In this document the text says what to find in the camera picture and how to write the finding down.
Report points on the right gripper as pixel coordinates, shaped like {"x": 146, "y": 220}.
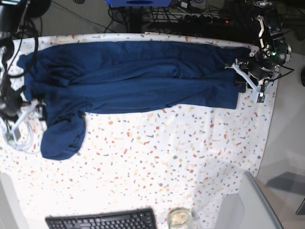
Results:
{"x": 11, "y": 102}

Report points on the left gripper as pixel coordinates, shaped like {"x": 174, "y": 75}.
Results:
{"x": 258, "y": 67}

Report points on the navy blue t-shirt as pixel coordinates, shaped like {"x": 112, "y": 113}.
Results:
{"x": 125, "y": 77}

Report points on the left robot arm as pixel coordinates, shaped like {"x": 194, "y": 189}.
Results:
{"x": 263, "y": 22}

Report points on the black power strip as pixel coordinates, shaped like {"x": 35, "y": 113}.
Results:
{"x": 204, "y": 18}

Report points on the terrazzo patterned tablecloth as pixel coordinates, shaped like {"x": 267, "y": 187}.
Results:
{"x": 184, "y": 156}

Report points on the grey laptop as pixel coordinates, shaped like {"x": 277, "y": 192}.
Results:
{"x": 258, "y": 213}

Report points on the blue box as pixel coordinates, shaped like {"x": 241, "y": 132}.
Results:
{"x": 141, "y": 3}

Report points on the clear glass jar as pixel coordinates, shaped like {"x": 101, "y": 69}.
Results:
{"x": 180, "y": 218}

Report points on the black computer keyboard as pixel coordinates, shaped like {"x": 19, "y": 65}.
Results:
{"x": 134, "y": 219}

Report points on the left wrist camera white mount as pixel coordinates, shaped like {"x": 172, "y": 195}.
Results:
{"x": 259, "y": 89}

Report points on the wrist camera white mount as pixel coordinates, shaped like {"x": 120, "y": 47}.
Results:
{"x": 34, "y": 110}
{"x": 259, "y": 89}

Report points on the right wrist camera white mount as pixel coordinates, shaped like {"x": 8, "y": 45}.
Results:
{"x": 34, "y": 110}

